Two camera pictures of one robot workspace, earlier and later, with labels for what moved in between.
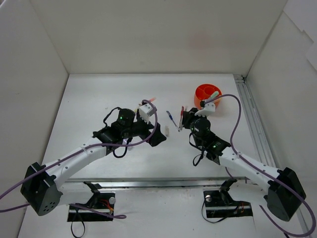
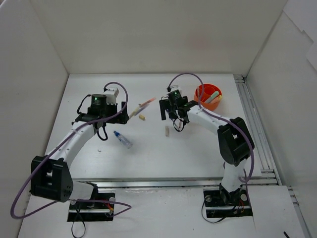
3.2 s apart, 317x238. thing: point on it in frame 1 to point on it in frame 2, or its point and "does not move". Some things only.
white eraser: (167, 131) does not move
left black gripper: (151, 134) to (124, 113)
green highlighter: (214, 94) does not move
